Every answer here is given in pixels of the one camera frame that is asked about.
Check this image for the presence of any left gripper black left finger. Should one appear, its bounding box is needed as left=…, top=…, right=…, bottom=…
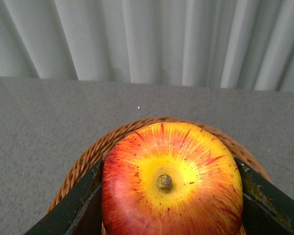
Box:
left=26, top=160, right=103, bottom=235

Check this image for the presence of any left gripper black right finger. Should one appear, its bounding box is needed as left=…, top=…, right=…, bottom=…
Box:
left=234, top=157, right=294, bottom=235

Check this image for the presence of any red yellow apple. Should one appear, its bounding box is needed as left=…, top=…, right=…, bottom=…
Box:
left=101, top=122, right=243, bottom=235

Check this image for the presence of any brown wicker basket left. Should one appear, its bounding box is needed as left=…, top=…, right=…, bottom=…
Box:
left=46, top=117, right=273, bottom=235

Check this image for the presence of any grey pleated curtain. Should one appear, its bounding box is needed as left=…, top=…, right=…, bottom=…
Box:
left=0, top=0, right=294, bottom=92

